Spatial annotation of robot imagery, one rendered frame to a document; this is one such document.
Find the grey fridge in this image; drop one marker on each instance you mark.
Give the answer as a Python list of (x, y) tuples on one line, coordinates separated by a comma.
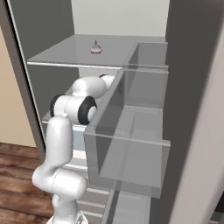
[(46, 35)]

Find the grey fridge shelf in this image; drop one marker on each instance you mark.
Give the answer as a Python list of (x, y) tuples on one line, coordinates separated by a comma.
[(73, 52)]

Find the small clear fridge door bin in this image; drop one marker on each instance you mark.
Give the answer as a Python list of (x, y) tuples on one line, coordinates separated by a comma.
[(147, 55)]

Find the grey fridge door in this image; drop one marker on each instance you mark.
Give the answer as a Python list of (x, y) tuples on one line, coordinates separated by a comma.
[(192, 87)]

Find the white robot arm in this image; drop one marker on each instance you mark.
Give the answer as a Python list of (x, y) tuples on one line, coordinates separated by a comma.
[(61, 145)]

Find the pink garlic bulb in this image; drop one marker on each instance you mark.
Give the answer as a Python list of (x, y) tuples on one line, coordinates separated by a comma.
[(96, 49)]

